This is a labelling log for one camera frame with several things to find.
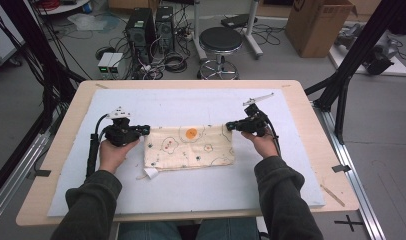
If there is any person's right hand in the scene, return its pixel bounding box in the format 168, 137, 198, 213
240, 128, 279, 159

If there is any black tape piece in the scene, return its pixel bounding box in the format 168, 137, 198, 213
26, 169, 52, 178
331, 164, 352, 174

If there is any white board with robot parts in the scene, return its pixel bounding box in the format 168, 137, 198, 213
328, 22, 406, 77

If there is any hand-held gripper cable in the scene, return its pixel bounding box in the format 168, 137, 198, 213
85, 113, 110, 179
264, 116, 282, 158

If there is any coiled black cable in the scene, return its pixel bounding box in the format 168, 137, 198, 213
162, 51, 189, 74

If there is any slim black computer tower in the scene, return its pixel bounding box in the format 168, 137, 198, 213
155, 4, 176, 54

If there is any person's left hand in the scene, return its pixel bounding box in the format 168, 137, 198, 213
98, 138, 141, 175

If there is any large black computer tower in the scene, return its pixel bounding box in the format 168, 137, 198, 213
125, 7, 156, 64

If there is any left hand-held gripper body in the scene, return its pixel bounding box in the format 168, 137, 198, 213
104, 106, 142, 148

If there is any black round stool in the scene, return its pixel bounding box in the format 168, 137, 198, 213
197, 26, 245, 81

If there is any black metal frame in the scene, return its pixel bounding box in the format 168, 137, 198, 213
304, 0, 406, 145

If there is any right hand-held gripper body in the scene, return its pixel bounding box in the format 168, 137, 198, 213
239, 92, 275, 138

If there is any aluminium rail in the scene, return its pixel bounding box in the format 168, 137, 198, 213
312, 101, 387, 240
0, 133, 52, 224

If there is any white foam mat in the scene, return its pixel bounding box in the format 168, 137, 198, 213
46, 87, 326, 218

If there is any cardboard box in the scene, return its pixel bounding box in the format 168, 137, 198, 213
284, 0, 358, 59

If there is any black flat device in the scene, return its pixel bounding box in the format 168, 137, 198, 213
220, 13, 259, 29

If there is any person's left leg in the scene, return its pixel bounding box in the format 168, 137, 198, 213
117, 222, 180, 240

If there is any person's leg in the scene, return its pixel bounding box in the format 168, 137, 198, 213
194, 218, 260, 240
117, 222, 180, 240

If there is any clear plastic sheet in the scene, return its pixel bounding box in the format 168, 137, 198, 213
66, 13, 120, 33

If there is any white power supply box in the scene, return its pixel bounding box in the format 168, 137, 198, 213
108, 52, 125, 75
97, 52, 115, 75

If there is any cream cloth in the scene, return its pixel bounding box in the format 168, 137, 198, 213
143, 123, 236, 180

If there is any right hand-held gripper cable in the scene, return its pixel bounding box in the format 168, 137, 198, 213
264, 116, 282, 158

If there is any black frame with cables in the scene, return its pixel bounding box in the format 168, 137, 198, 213
0, 0, 87, 201

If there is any left hand-held gripper cable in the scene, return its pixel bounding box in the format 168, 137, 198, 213
85, 113, 110, 179

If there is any person's right leg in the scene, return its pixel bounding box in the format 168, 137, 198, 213
194, 218, 260, 240

